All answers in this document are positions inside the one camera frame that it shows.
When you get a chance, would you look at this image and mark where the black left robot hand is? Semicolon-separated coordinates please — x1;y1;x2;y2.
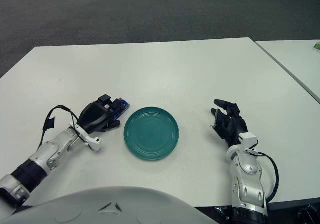
68;93;123;151

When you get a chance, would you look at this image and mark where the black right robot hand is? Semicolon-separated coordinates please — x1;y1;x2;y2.
210;99;259;149

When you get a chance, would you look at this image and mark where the blue gum pack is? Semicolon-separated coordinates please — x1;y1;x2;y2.
109;97;131;121

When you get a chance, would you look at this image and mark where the teal round plate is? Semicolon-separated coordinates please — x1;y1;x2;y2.
123;106;180;161

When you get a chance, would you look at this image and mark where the adjacent white table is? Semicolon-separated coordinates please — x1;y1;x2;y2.
254;39;320;103

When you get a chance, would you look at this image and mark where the grey robot torso shell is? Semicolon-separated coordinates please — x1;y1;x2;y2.
0;186;213;224

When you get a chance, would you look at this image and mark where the dark equipment under table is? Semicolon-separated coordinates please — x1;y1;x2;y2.
296;205;320;224

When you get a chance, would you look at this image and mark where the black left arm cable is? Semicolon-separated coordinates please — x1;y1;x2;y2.
39;105;86;149

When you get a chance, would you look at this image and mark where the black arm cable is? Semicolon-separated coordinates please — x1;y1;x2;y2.
249;150;280;201
39;105;86;149

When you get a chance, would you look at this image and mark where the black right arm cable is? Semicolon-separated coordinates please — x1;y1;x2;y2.
249;150;280;201

